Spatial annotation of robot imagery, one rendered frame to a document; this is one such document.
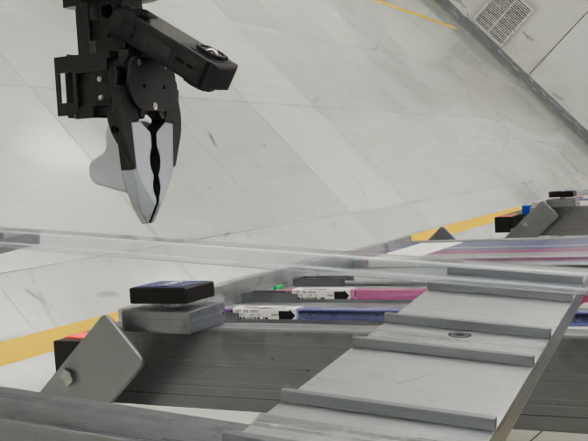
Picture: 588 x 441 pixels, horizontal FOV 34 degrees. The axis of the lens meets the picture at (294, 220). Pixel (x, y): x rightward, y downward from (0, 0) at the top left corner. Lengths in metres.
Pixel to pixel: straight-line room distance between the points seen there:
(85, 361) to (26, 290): 1.29
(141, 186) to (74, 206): 1.51
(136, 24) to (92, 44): 0.06
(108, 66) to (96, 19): 0.05
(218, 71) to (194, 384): 0.26
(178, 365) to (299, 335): 0.11
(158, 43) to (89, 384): 0.29
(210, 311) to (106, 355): 0.08
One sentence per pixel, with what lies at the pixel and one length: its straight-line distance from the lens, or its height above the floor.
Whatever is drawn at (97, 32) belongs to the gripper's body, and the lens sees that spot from 0.87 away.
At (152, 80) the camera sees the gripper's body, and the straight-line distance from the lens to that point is 0.85.
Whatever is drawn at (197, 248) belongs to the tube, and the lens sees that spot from 0.54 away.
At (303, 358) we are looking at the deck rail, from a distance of 0.68.
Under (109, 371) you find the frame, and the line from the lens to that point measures 0.71.
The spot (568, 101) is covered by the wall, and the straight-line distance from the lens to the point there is 9.58.
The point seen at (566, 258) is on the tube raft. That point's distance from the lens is 1.09.
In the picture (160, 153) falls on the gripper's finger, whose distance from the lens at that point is 0.86.
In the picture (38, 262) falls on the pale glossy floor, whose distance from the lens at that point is 2.10.
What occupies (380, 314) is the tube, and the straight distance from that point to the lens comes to 0.75.
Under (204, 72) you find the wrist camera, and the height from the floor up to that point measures 0.90.
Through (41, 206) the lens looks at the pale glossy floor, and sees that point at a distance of 2.27.
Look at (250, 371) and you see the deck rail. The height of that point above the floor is 0.79.
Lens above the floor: 1.15
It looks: 22 degrees down
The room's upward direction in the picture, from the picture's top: 41 degrees clockwise
